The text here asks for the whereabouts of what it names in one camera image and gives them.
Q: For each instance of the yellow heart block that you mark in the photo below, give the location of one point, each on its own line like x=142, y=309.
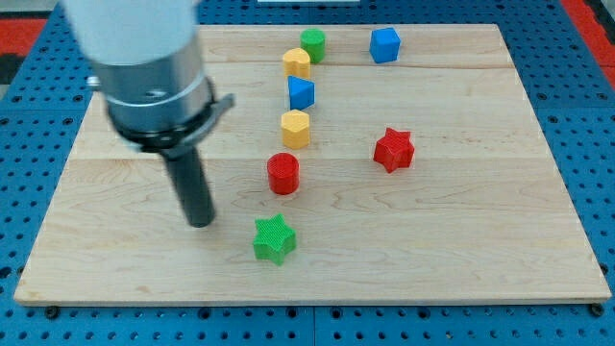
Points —
x=297, y=62

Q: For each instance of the blue triangle block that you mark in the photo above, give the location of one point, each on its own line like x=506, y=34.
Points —
x=301, y=93

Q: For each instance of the green star block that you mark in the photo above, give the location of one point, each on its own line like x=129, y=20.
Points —
x=274, y=239

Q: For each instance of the blue cube block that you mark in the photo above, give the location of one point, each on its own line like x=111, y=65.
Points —
x=384, y=45

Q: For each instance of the red star block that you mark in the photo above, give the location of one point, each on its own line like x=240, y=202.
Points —
x=394, y=150

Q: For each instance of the yellow hexagon block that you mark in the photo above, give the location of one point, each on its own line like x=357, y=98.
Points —
x=295, y=127

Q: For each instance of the light wooden board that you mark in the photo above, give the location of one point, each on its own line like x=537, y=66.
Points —
x=481, y=216

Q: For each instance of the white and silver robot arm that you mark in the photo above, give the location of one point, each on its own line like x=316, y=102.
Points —
x=146, y=60

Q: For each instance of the red cylinder block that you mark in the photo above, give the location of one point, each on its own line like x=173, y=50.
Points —
x=283, y=171

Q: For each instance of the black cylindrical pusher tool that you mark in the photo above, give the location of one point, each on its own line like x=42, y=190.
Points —
x=187, y=176

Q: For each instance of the green cylinder block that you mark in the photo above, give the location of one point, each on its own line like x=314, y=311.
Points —
x=313, y=41

